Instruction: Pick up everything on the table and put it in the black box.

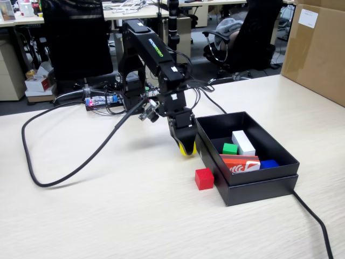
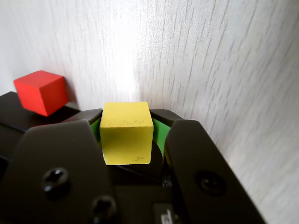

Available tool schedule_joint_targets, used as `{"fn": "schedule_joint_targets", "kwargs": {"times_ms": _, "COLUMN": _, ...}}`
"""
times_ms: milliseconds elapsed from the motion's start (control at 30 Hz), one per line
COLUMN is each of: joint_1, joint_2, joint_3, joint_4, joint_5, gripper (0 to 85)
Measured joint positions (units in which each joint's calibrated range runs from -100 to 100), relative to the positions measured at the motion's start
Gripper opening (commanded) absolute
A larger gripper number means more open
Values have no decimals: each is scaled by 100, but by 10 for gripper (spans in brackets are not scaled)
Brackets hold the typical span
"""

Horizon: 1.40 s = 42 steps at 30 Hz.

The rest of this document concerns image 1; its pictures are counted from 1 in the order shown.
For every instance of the red wooden cube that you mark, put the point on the red wooden cube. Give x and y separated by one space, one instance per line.
204 179

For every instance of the blue wooden cube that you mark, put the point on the blue wooden cube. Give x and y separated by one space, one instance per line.
269 164

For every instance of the white rectangular block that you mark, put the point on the white rectangular block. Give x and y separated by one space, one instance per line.
244 143

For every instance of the black chrome-armed office chair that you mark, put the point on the black chrome-armed office chair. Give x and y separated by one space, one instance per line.
256 35

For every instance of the dark cola bottle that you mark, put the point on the dark cola bottle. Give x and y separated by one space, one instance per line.
35 6

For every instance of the black cardboard box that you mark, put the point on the black cardboard box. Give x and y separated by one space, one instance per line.
269 137

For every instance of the grey folded cloth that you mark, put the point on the grey folded cloth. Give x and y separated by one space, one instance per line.
226 27

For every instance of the white red small carton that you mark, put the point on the white red small carton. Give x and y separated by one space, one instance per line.
36 83

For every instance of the black open box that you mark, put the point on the black open box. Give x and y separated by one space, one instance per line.
256 194

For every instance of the green wooden cube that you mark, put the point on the green wooden cube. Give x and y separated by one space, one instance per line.
229 149

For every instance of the small picture frame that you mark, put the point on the small picture frame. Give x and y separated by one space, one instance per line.
7 10

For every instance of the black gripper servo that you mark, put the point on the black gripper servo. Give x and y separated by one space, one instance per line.
182 118

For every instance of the orange white matchbox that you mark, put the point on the orange white matchbox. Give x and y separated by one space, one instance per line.
240 164

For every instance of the white office desk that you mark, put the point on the white office desk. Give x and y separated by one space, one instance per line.
27 19

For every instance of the black jointed pole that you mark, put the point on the black jointed pole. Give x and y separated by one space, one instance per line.
173 24

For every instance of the large brown cardboard box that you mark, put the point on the large brown cardboard box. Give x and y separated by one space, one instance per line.
318 59

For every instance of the white red cup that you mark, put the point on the white red cup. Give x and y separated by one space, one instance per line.
25 10

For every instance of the beige drawer cabinet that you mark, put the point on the beige drawer cabinet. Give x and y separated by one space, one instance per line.
10 75

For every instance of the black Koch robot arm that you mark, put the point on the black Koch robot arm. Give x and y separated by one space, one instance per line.
153 46

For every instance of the black mesh office chair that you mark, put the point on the black mesh office chair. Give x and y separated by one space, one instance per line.
75 40

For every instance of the yellow wooden cube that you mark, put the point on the yellow wooden cube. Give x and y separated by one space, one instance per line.
181 150

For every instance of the blue controller board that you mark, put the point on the blue controller board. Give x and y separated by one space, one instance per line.
101 100

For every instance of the white shipping label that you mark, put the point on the white shipping label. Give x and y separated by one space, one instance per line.
308 18

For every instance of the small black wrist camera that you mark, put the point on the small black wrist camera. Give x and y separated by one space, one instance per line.
148 114

